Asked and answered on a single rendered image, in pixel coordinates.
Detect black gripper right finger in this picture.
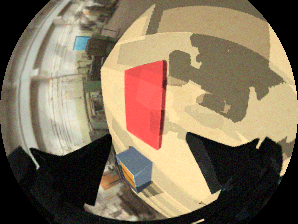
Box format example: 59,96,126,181
186,132,259,194

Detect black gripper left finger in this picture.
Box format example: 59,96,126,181
29,133,113,206

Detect red lid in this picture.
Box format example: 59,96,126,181
124,60,168,151

